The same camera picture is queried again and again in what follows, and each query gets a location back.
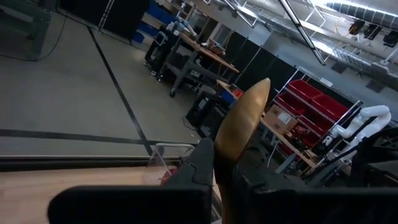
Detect black computer tower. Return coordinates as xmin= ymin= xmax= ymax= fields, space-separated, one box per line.
xmin=185 ymin=93 xmax=218 ymax=128

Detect slanted metal ceiling beam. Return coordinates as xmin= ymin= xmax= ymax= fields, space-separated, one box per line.
xmin=277 ymin=0 xmax=326 ymax=67

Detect cardboard box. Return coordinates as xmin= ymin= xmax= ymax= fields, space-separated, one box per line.
xmin=263 ymin=104 xmax=299 ymax=135

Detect wooden spoon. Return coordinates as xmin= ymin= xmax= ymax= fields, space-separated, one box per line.
xmin=213 ymin=77 xmax=272 ymax=224

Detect silver ventilation duct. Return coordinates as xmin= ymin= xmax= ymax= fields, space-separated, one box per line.
xmin=325 ymin=1 xmax=398 ymax=31

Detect black aluminium table frame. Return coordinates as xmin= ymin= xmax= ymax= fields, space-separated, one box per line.
xmin=0 ymin=154 xmax=187 ymax=172

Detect grey metal table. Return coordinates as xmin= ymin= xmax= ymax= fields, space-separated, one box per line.
xmin=0 ymin=0 xmax=53 ymax=60

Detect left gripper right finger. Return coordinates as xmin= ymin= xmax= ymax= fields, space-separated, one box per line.
xmin=233 ymin=166 xmax=398 ymax=224

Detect blue storage bins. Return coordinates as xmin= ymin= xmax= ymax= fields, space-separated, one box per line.
xmin=132 ymin=0 xmax=180 ymax=44

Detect wooden-top workbench on wheels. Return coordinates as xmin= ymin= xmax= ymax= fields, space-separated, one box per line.
xmin=158 ymin=29 xmax=241 ymax=98

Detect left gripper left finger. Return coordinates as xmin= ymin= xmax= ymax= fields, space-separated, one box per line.
xmin=48 ymin=138 xmax=215 ymax=224

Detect red pepper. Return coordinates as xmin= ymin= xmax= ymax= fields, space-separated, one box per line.
xmin=160 ymin=167 xmax=178 ymax=185

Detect black cabinets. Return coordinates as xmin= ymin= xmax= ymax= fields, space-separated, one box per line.
xmin=58 ymin=0 xmax=150 ymax=41

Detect black partition panels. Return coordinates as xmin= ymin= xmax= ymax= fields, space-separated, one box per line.
xmin=223 ymin=30 xmax=298 ymax=103

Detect shelf with red bins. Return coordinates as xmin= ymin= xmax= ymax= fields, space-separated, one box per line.
xmin=273 ymin=67 xmax=364 ymax=150

